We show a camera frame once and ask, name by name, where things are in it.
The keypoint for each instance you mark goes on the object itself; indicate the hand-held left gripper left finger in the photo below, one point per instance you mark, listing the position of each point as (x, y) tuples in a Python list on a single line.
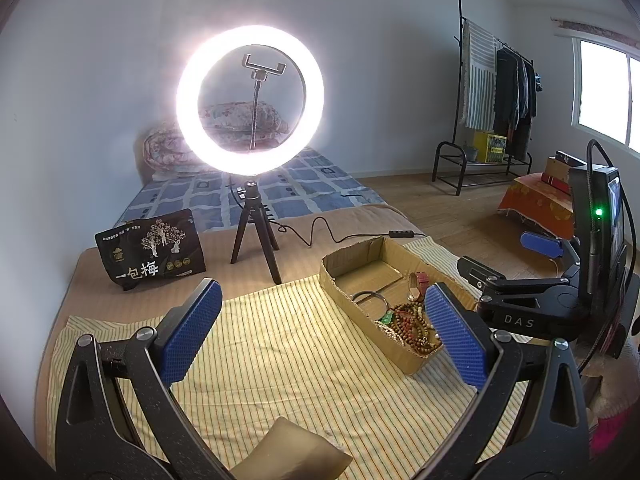
[(192, 330)]

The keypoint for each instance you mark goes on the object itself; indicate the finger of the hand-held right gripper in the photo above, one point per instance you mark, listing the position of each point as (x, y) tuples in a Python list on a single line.
[(480, 275), (540, 244)]

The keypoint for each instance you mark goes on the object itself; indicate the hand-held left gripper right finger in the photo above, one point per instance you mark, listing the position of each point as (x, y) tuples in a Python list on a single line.
[(455, 335)]

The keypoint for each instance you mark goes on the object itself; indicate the cardboard box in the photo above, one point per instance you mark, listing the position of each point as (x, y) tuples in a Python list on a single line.
[(357, 255)]

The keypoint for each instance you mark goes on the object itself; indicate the person's right hand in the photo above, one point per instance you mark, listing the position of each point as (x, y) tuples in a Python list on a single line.
[(622, 392)]

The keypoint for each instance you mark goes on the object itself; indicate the orange covered low table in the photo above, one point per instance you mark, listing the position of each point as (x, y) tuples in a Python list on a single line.
[(535, 200)]

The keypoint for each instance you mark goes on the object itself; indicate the small brown box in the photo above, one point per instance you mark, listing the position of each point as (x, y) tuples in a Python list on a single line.
[(557, 175)]

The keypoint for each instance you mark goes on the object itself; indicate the striped cloth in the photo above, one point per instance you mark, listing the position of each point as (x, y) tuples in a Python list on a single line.
[(280, 350)]

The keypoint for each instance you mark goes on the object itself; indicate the black snack bag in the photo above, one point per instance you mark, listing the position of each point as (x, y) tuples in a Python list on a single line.
[(150, 250)]

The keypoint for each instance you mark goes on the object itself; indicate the metal bangle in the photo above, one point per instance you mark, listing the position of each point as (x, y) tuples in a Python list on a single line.
[(364, 294)]

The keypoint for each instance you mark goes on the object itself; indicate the dark hanging clothes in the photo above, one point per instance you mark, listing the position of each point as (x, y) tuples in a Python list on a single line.
[(510, 90)]

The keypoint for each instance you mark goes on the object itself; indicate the window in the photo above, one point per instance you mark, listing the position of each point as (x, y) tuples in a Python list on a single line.
[(605, 90)]

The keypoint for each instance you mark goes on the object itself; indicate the black clothes rack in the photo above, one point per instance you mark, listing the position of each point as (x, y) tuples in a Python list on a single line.
[(459, 85)]

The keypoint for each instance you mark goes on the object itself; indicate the striped hanging towel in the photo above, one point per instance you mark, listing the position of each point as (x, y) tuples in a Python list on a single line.
[(480, 75)]

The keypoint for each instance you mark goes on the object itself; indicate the floral folded quilt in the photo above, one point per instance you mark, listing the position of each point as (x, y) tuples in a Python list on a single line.
[(165, 152)]

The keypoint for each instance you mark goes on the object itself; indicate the blue patterned bedsheet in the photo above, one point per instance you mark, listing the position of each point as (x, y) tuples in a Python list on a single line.
[(300, 185)]

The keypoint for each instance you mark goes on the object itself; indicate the phone holder on gooseneck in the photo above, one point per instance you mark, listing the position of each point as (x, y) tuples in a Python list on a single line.
[(264, 67)]

